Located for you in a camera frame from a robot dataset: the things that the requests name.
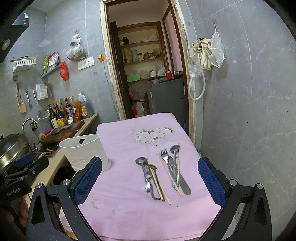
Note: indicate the chrome faucet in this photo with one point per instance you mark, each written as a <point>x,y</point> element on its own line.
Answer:
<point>29,129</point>

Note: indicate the white wall socket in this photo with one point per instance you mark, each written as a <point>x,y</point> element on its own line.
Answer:
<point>85,63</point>

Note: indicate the gold spoon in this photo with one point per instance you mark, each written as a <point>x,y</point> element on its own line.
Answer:
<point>153,170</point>

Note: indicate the hanging bag of dried goods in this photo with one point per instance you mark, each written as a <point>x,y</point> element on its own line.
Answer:
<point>77,52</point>

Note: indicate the pink floral tablecloth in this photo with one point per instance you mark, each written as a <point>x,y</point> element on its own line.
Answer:
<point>135,198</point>

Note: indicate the black range hood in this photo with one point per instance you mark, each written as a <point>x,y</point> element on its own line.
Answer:
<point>13,34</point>

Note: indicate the silver fork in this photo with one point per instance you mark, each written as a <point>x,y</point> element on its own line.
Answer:
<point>165,156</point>

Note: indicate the cream rubber gloves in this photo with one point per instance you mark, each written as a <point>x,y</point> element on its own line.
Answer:
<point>200,50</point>

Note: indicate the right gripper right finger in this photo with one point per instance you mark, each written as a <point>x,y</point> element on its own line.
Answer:
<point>254,222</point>

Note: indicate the metal wall shelf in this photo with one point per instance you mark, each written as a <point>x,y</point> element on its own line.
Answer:
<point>51,69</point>

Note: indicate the wooden chopstick pair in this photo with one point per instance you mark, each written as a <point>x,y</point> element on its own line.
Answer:
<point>165,195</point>

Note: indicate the wooden cutting board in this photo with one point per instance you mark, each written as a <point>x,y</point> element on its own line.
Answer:
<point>63,134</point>

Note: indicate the red plastic bag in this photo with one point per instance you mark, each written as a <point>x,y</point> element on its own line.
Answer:
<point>64,74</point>

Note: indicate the grey cabinet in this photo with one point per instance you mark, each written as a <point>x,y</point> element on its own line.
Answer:
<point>168,97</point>

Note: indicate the white wall basket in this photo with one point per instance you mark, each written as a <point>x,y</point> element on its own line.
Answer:
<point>24,63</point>

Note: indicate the white plastic utensil holder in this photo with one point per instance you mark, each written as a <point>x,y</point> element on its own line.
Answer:
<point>80,150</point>

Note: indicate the wooden chopstick long diagonal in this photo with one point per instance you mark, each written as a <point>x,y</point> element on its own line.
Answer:
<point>170,176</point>

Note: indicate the white box on wall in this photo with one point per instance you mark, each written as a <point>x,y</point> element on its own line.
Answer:
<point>41,91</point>

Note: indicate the large silver spoon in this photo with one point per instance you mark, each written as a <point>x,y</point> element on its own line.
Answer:
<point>142,161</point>

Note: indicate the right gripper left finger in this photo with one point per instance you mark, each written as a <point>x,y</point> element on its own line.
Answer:
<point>44,222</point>

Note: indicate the white mesh bag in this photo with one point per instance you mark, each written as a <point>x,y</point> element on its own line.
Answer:
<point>217,56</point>

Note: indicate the hanging wooden board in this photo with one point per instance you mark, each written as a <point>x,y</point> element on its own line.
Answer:
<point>19,97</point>

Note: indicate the silver table knife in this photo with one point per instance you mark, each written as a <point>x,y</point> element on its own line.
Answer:
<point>182,183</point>

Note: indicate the dark sauce bottle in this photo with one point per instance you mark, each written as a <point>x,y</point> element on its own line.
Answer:
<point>53,118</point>

